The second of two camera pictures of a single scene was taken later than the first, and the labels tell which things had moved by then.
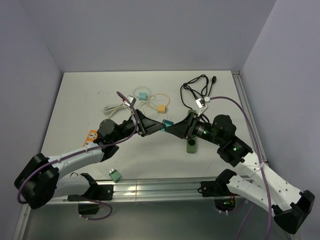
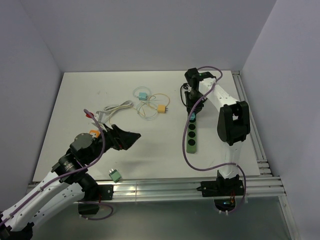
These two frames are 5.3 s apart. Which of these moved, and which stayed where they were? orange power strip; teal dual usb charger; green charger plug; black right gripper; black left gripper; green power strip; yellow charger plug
Moved: black left gripper; black right gripper; teal dual usb charger
Stayed: orange power strip; green charger plug; yellow charger plug; green power strip
